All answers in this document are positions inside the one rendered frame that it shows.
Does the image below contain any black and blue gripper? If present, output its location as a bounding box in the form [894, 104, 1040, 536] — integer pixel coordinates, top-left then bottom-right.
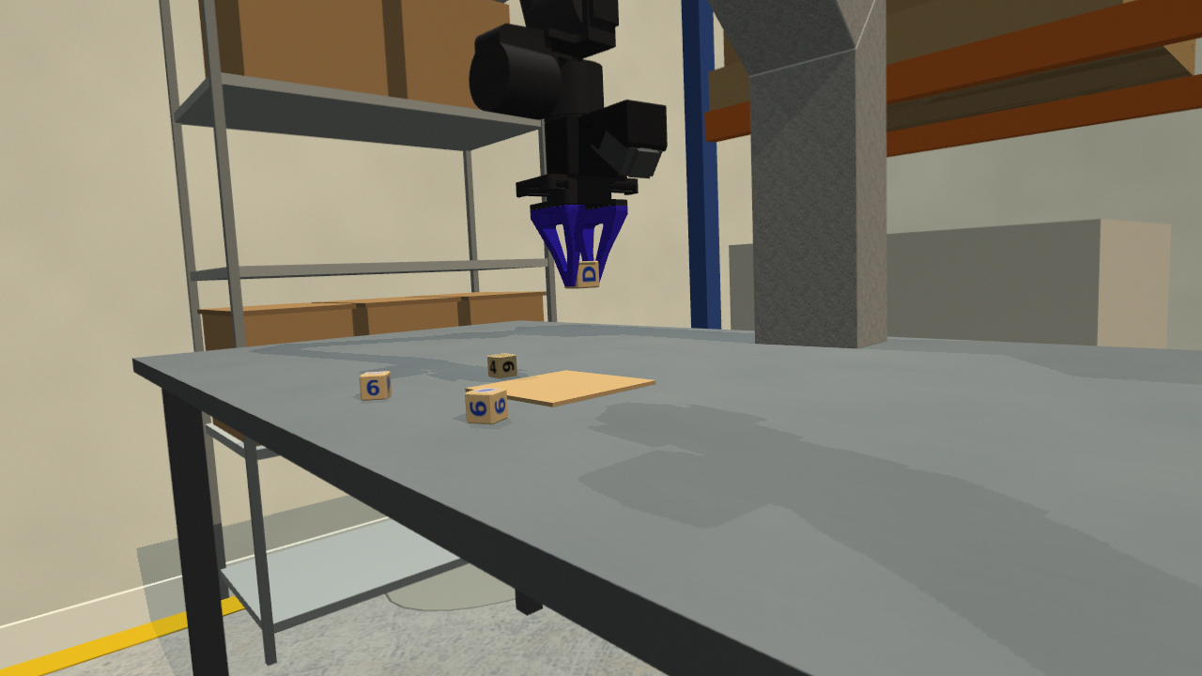
[516, 159, 639, 286]

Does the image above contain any beige letter block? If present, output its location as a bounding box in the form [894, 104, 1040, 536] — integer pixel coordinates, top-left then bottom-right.
[564, 261, 599, 289]
[465, 389, 508, 423]
[487, 352, 517, 378]
[361, 370, 392, 401]

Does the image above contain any orange flat mat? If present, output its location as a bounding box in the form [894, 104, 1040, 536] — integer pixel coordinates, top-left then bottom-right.
[465, 370, 655, 407]

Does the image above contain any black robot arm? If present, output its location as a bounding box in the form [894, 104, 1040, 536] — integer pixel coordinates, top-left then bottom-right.
[470, 0, 668, 178]

